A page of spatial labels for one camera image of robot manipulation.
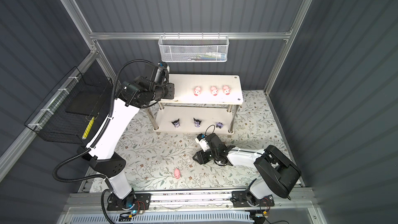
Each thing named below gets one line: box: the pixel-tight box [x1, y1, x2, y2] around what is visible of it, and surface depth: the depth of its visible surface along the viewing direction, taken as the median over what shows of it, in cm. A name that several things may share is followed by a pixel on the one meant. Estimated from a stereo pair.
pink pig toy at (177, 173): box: [174, 168, 181, 179], surface depth 82 cm
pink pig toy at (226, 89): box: [222, 85, 232, 96], surface depth 73 cm
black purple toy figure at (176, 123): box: [171, 118, 181, 129], surface depth 93 cm
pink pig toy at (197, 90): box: [193, 86, 202, 97], surface depth 73 cm
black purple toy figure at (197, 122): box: [193, 117, 202, 128], surface depth 91 cm
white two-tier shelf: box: [145, 73, 244, 134], surface depth 80 cm
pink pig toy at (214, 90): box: [210, 86, 219, 97], surface depth 72 cm
